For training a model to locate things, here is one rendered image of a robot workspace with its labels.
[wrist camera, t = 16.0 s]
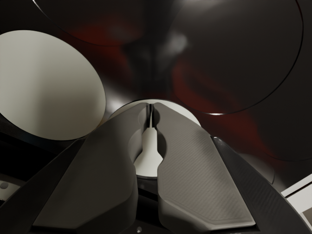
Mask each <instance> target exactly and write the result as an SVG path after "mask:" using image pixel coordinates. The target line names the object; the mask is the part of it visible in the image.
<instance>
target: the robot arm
mask: <svg viewBox="0 0 312 234"><path fill-rule="evenodd" d="M151 116H152V128H155V130H156V131H157V152H158V153H159V154H160V156H161V157H162V158H163V160H162V161H161V163H160V164H159V165H158V167H157V198H158V217H159V221H160V223H161V224H162V225H163V226H164V227H165V228H167V229H168V230H170V231H171V232H173V233H175V234H312V230H311V229H310V228H309V226H308V225H307V223H306V222H305V221H304V220H303V218H302V217H301V216H300V214H299V213H298V212H297V211H296V209H295V208H294V207H293V206H292V205H291V203H290V202H289V201H288V200H287V199H286V198H285V197H284V196H283V195H282V194H281V193H280V192H279V191H278V190H277V189H276V188H275V187H274V186H273V185H272V184H271V183H270V182H269V181H268V180H267V179H266V178H265V177H264V176H263V175H261V174H260V173H259V172H258V171H257V170H256V169H255V168H254V167H252V166H251V165H250V164H249V163H248V162H247V161H246V160H245V159H243V158H242V157H241V156H240V155H239V154H238V153H237V152H236V151H234V150H233V149H232V148H231V147H230V146H229V145H228V144H227V143H225V142H224V141H223V140H222V139H221V138H220V137H212V136H211V135H210V134H209V133H208V132H207V131H205V130H204V129H203V128H202V127H201V126H200V125H198V124H197V123H195V122H194V121H192V120H191V119H189V118H188V117H186V116H184V115H182V114H180V113H179V112H177V111H175V110H173V109H171V108H170V107H167V106H166V105H164V104H162V103H160V102H156V103H154V104H149V103H139V104H137V105H135V106H133V107H131V108H129V109H128V110H126V111H124V112H122V113H120V114H118V115H117V116H115V117H113V118H111V119H110V120H108V121H106V122H105V123H103V124H102V125H100V126H99V127H98V128H96V129H95V130H94V131H93V132H92V133H91V134H90V135H89V136H87V137H86V138H85V139H79V138H78V139H77V140H76V141H74V142H73V143H72V144H71V145H70V146H68V147H67V148H66V149H65V150H63V151H62V152H61V153H60V154H59V155H58V156H56V157H55V158H54V159H53V160H51V161H50V162H49V163H48V164H47V165H46V166H45V167H43V168H42V169H41V170H40V171H39V172H38V173H36V174H35V175H34V176H33V177H31V178H30V179H29V180H28V181H27V182H25V183H24V184H23V185H22V186H21V187H20V188H19V189H18V190H16V191H15V192H14V193H13V194H12V195H11V196H10V197H9V198H8V199H7V200H6V201H5V202H4V203H3V204H2V205H1V206H0V234H119V233H121V232H122V231H124V230H125V229H127V228H129V227H130V226H131V225H132V224H133V223H134V221H135V218H136V213H137V203H138V187H137V176H136V168H135V165H134V162H135V160H136V159H137V157H138V156H139V155H140V154H141V153H142V151H143V144H142V134H143V133H144V132H145V131H146V129H147V128H149V127H150V118H151Z"/></svg>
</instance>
